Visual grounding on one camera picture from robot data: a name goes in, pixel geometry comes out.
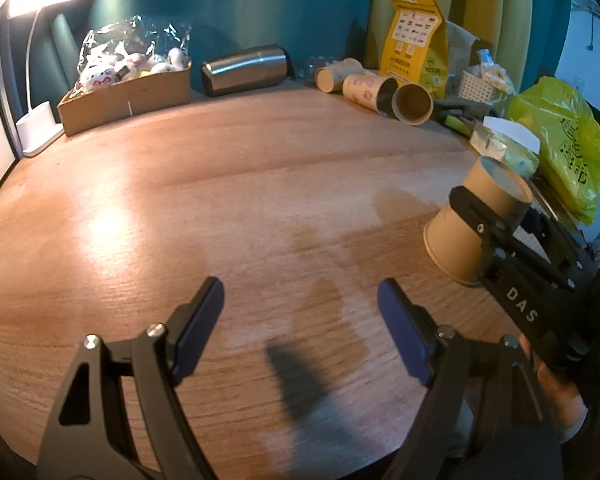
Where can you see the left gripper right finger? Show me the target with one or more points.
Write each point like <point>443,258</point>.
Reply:
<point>483,415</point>

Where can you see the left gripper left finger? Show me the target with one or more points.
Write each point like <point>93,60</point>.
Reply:
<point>88,434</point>

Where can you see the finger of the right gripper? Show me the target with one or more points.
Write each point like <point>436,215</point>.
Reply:
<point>561,247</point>
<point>482,220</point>

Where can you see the brown paper cup with drawing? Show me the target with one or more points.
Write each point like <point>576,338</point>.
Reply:
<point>491,195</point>

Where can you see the plain brown paper cup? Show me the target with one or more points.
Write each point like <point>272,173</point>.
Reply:
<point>412,104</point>

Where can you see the paper cup with pink print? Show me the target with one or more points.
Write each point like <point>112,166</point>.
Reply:
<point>371,91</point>

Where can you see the white patterned paper cup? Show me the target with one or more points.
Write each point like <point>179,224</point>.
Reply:
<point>329,78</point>

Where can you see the steel tumbler lying down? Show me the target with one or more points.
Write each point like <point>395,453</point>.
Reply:
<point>250,69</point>

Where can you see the person's right hand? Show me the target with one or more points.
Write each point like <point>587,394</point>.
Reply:
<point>563,398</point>

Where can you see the tissue pack with white paper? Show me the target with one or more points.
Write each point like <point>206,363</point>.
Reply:
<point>508,142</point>

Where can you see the yellow plastic bag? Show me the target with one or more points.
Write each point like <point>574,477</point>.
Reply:
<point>569,137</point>

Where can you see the green yellow small object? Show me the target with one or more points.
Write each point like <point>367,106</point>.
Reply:
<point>459,124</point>

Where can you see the white plastic basket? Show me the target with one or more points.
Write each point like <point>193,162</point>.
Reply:
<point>475,89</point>

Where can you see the grey paper bag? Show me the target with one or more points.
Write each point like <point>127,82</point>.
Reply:
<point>460,43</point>

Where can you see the yellow paper bag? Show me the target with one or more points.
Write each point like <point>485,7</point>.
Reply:
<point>416,46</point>

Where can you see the white desk lamp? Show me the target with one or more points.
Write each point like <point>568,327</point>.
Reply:
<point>38,127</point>

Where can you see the cardboard box tray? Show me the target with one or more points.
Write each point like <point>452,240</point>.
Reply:
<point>123,100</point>

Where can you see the clear bag of snacks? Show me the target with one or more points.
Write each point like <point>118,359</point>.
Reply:
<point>130,49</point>

